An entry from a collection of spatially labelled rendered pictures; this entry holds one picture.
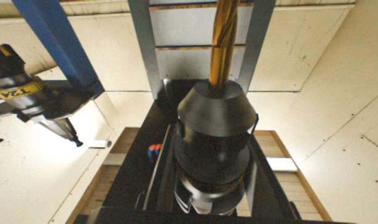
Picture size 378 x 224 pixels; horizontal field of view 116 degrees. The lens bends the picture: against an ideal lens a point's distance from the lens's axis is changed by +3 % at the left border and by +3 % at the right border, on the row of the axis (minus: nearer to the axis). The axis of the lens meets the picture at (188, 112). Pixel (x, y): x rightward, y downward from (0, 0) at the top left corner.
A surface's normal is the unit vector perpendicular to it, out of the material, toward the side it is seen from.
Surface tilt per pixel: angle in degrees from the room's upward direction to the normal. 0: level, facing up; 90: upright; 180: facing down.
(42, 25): 90
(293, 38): 90
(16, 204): 90
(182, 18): 90
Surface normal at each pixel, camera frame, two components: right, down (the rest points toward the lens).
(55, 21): 1.00, 0.01
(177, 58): -0.06, 0.64
